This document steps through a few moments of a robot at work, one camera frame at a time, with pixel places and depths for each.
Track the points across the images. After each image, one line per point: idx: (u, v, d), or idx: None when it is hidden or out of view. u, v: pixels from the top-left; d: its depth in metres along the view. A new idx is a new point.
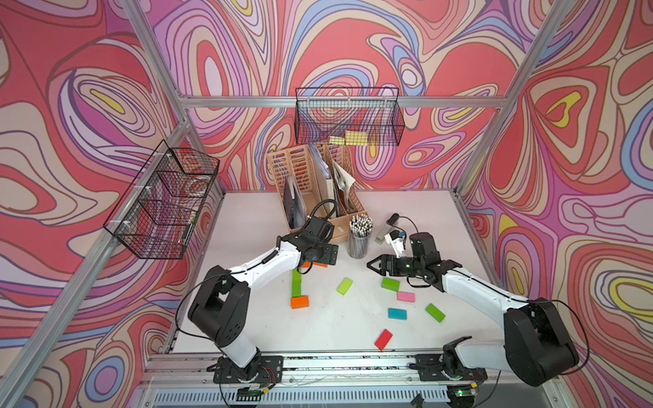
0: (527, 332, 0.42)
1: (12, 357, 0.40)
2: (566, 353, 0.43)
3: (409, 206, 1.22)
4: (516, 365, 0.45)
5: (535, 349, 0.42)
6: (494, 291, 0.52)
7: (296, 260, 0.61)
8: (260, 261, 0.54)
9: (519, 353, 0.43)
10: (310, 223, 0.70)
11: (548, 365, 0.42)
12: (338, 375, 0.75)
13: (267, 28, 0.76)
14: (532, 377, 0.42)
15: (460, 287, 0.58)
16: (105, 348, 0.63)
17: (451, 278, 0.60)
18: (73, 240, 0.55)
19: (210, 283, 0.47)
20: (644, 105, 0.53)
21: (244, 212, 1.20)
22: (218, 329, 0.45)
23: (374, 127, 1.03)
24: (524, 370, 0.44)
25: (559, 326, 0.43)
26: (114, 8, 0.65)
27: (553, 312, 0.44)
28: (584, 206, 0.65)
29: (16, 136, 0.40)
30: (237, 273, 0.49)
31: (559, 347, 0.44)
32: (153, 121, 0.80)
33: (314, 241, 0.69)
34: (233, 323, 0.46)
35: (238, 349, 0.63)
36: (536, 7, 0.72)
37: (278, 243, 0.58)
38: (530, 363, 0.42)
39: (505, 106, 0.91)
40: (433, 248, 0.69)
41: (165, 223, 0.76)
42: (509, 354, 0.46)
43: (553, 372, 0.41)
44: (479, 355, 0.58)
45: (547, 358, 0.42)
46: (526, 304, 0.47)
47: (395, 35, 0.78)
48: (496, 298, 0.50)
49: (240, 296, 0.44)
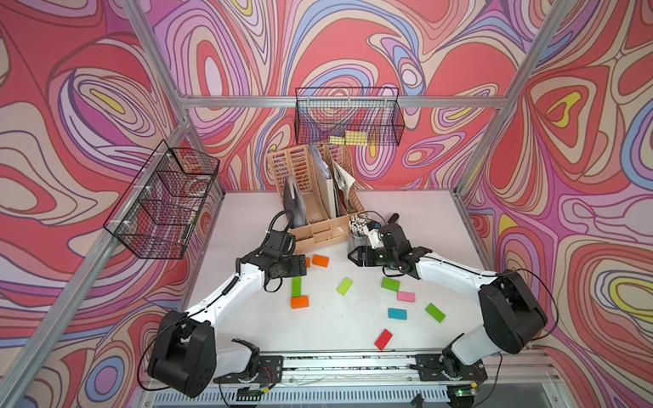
0: (502, 304, 0.45)
1: (12, 357, 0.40)
2: (536, 317, 0.46)
3: (409, 206, 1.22)
4: (494, 337, 0.48)
5: (512, 319, 0.45)
6: (466, 271, 0.54)
7: (261, 280, 0.58)
8: (221, 293, 0.50)
9: (499, 325, 0.45)
10: (269, 240, 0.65)
11: (524, 332, 0.45)
12: (338, 375, 0.75)
13: (267, 28, 0.76)
14: (511, 346, 0.45)
15: (433, 271, 0.60)
16: (105, 348, 0.63)
17: (424, 263, 0.62)
18: (73, 240, 0.55)
19: (167, 332, 0.42)
20: (644, 105, 0.53)
21: (244, 212, 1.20)
22: (187, 378, 0.41)
23: (374, 127, 1.03)
24: (502, 340, 0.46)
25: (526, 294, 0.47)
26: (114, 8, 0.65)
27: (519, 282, 0.47)
28: (584, 206, 0.65)
29: (16, 136, 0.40)
30: (196, 314, 0.45)
31: (529, 313, 0.47)
32: (153, 121, 0.80)
33: (275, 256, 0.67)
34: (203, 367, 0.42)
35: (227, 367, 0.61)
36: (536, 7, 0.72)
37: (239, 268, 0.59)
38: (508, 333, 0.44)
39: (505, 106, 0.91)
40: (403, 238, 0.71)
41: (165, 223, 0.76)
42: (488, 328, 0.48)
43: (528, 337, 0.44)
44: (474, 351, 0.58)
45: (523, 325, 0.45)
46: (496, 278, 0.49)
47: (395, 35, 0.78)
48: (469, 276, 0.52)
49: (201, 339, 0.41)
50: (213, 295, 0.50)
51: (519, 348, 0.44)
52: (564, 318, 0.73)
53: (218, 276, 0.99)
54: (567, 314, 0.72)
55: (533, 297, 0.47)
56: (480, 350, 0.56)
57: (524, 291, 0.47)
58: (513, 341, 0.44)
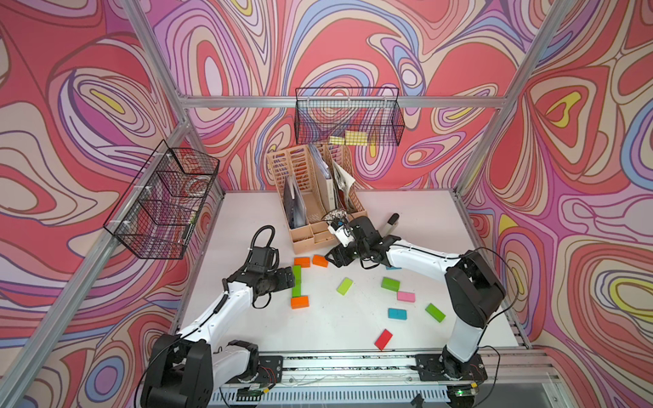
0: (467, 284, 0.48)
1: (12, 357, 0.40)
2: (497, 291, 0.50)
3: (409, 206, 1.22)
4: (462, 314, 0.51)
5: (476, 297, 0.48)
6: (432, 255, 0.57)
7: (250, 297, 0.59)
8: (212, 312, 0.50)
9: (465, 303, 0.49)
10: (252, 257, 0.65)
11: (487, 307, 0.48)
12: (338, 375, 0.75)
13: (267, 27, 0.76)
14: (477, 320, 0.48)
15: (402, 258, 0.62)
16: (105, 348, 0.62)
17: (394, 252, 0.64)
18: (73, 240, 0.55)
19: (161, 356, 0.41)
20: (644, 105, 0.53)
21: (244, 212, 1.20)
22: (185, 401, 0.40)
23: (374, 127, 1.03)
24: (468, 316, 0.50)
25: (486, 270, 0.51)
26: (114, 8, 0.65)
27: (479, 260, 0.51)
28: (584, 206, 0.65)
29: (15, 136, 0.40)
30: (190, 334, 0.45)
31: (490, 288, 0.51)
32: (153, 121, 0.80)
33: (261, 273, 0.68)
34: (201, 389, 0.41)
35: (228, 374, 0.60)
36: (536, 7, 0.72)
37: (226, 287, 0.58)
38: (474, 310, 0.47)
39: (505, 106, 0.91)
40: (371, 229, 0.73)
41: (165, 223, 0.76)
42: (456, 306, 0.51)
43: (491, 311, 0.48)
44: (462, 342, 0.59)
45: (485, 301, 0.49)
46: (460, 258, 0.53)
47: (395, 35, 0.78)
48: (437, 260, 0.55)
49: (199, 358, 0.40)
50: (206, 313, 0.50)
51: (484, 322, 0.47)
52: (564, 317, 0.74)
53: (218, 276, 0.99)
54: (567, 314, 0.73)
55: (492, 273, 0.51)
56: (469, 342, 0.57)
57: (485, 268, 0.51)
58: (478, 316, 0.48)
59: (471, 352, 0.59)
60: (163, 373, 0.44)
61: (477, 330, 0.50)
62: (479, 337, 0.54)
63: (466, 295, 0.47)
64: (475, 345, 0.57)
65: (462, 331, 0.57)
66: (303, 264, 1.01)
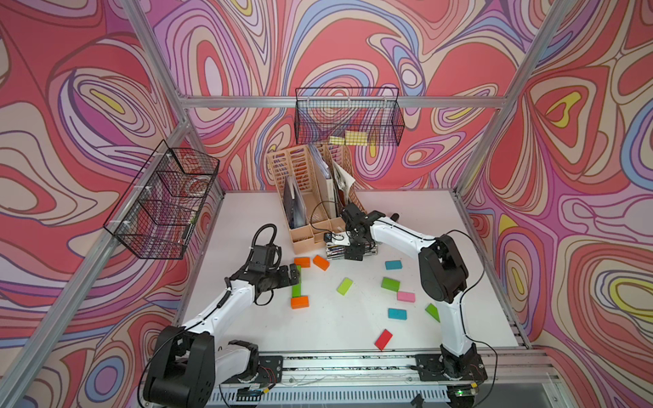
0: (435, 264, 0.54)
1: (12, 357, 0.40)
2: (460, 271, 0.57)
3: (409, 206, 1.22)
4: (428, 290, 0.58)
5: (440, 273, 0.54)
6: (410, 235, 0.62)
7: (252, 295, 0.60)
8: (215, 306, 0.51)
9: (430, 280, 0.55)
10: (253, 255, 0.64)
11: (449, 285, 0.55)
12: (339, 375, 0.75)
13: (267, 28, 0.76)
14: (440, 296, 0.55)
15: (384, 235, 0.67)
16: (105, 348, 0.62)
17: (377, 228, 0.68)
18: (72, 240, 0.54)
19: (163, 348, 0.42)
20: (644, 105, 0.53)
21: (244, 212, 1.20)
22: (189, 393, 0.40)
23: (374, 127, 1.03)
24: (434, 291, 0.56)
25: (456, 253, 0.56)
26: (114, 8, 0.65)
27: (451, 244, 0.56)
28: (584, 206, 0.65)
29: (15, 136, 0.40)
30: (194, 325, 0.46)
31: (456, 269, 0.57)
32: (153, 121, 0.80)
33: (262, 271, 0.68)
34: (204, 381, 0.42)
35: (228, 372, 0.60)
36: (536, 8, 0.72)
37: (229, 285, 0.59)
38: (438, 286, 0.54)
39: (505, 106, 0.91)
40: (357, 210, 0.80)
41: (165, 223, 0.76)
42: (423, 282, 0.58)
43: (453, 288, 0.55)
44: (451, 331, 0.62)
45: (449, 280, 0.56)
46: (434, 241, 0.58)
47: (395, 35, 0.78)
48: (413, 240, 0.60)
49: (201, 348, 0.41)
50: (209, 308, 0.51)
51: (446, 297, 0.55)
52: (564, 317, 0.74)
53: (219, 276, 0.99)
54: (567, 314, 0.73)
55: (460, 255, 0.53)
56: (454, 331, 0.61)
57: (455, 252, 0.56)
58: (441, 291, 0.54)
59: (462, 339, 0.62)
60: (167, 365, 0.41)
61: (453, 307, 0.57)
62: (457, 320, 0.60)
63: (434, 273, 0.54)
64: (462, 332, 0.61)
65: (445, 314, 0.61)
66: (303, 264, 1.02)
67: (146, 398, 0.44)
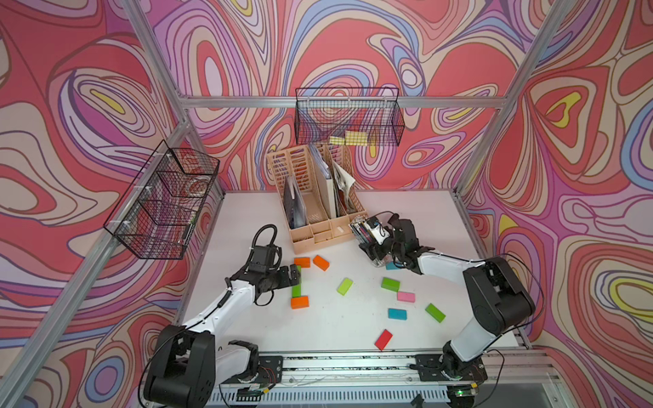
0: (486, 286, 0.48)
1: (11, 358, 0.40)
2: (520, 300, 0.48)
3: (409, 206, 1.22)
4: (480, 318, 0.50)
5: (494, 298, 0.48)
6: (457, 259, 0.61)
7: (252, 295, 0.60)
8: (215, 306, 0.51)
9: (483, 305, 0.48)
10: (253, 255, 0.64)
11: (504, 309, 0.47)
12: (339, 375, 0.75)
13: (267, 28, 0.76)
14: (494, 324, 0.47)
15: (432, 263, 0.64)
16: (105, 348, 0.63)
17: (425, 257, 0.67)
18: (73, 240, 0.55)
19: (163, 348, 0.42)
20: (644, 105, 0.53)
21: (243, 212, 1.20)
22: (189, 392, 0.40)
23: (374, 127, 1.03)
24: (487, 320, 0.49)
25: (512, 279, 0.50)
26: (114, 8, 0.65)
27: (505, 268, 0.50)
28: (584, 206, 0.65)
29: (16, 137, 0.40)
30: (194, 325, 0.45)
31: (514, 297, 0.49)
32: (153, 121, 0.80)
33: (262, 271, 0.69)
34: (205, 380, 0.42)
35: (227, 372, 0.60)
36: (536, 8, 0.72)
37: (229, 285, 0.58)
38: (491, 312, 0.47)
39: (505, 106, 0.91)
40: (412, 235, 0.74)
41: (165, 223, 0.76)
42: (474, 308, 0.51)
43: (510, 317, 0.47)
44: (468, 342, 0.60)
45: (502, 304, 0.47)
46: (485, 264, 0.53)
47: (395, 35, 0.78)
48: (461, 263, 0.57)
49: (203, 348, 0.41)
50: (209, 308, 0.51)
51: (502, 326, 0.46)
52: (564, 318, 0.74)
53: (218, 276, 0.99)
54: (567, 315, 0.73)
55: (518, 281, 0.49)
56: (476, 343, 0.57)
57: (509, 276, 0.50)
58: (495, 323, 0.47)
59: (476, 351, 0.58)
60: (167, 365, 0.41)
61: (490, 336, 0.49)
62: (488, 342, 0.53)
63: (484, 294, 0.48)
64: (481, 348, 0.56)
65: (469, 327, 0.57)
66: (303, 264, 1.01)
67: (146, 397, 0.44)
